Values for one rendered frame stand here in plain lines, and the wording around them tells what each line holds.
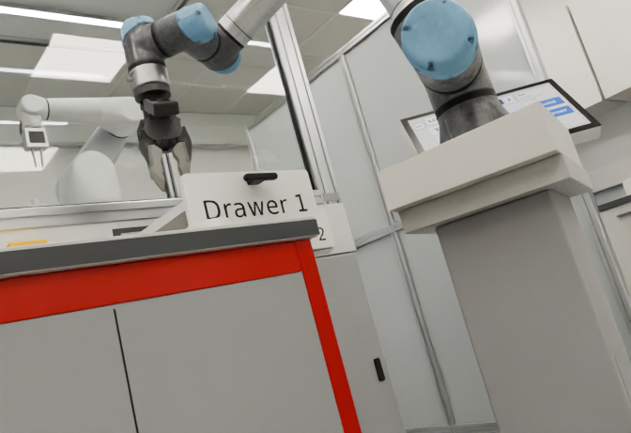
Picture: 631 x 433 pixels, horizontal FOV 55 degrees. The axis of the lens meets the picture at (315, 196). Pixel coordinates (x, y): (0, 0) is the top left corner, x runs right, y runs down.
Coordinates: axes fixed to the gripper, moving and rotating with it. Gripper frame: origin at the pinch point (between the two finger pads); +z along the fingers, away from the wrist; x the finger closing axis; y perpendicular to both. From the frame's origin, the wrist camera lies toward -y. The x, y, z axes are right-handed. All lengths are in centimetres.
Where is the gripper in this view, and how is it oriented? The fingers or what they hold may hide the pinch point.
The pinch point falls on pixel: (174, 182)
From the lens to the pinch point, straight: 119.4
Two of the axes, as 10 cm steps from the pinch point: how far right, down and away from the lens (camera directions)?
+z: 2.5, 9.4, -2.2
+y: -3.9, 3.0, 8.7
